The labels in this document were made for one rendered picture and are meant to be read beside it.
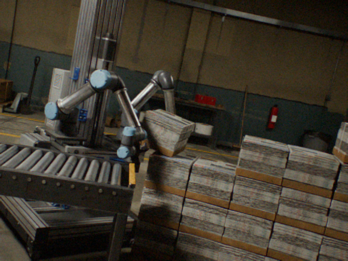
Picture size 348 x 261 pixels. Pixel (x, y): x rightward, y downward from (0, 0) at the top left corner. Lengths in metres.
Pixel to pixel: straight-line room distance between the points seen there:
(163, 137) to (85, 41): 0.94
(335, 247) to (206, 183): 0.85
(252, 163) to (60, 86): 1.58
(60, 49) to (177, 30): 2.55
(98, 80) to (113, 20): 0.73
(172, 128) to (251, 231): 0.83
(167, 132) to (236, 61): 6.89
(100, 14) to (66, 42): 6.24
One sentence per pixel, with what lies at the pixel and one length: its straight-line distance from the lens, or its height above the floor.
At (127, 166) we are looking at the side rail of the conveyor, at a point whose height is 0.79.
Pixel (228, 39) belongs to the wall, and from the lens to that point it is 9.53.
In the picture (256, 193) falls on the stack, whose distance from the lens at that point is 2.73.
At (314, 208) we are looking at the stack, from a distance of 2.77.
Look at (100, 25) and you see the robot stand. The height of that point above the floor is 1.61.
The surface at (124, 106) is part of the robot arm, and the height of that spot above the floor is 1.11.
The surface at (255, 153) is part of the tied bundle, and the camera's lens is 2.68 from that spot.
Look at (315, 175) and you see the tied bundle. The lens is 2.72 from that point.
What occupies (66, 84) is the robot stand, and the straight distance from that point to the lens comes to 3.34.
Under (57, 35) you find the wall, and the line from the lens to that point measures 9.40.
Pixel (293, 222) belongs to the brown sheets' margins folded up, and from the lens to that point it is 2.78.
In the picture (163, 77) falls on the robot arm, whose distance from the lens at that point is 3.25.
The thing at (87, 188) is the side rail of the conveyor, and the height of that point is 0.78.
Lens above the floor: 1.38
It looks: 7 degrees down
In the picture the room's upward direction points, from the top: 12 degrees clockwise
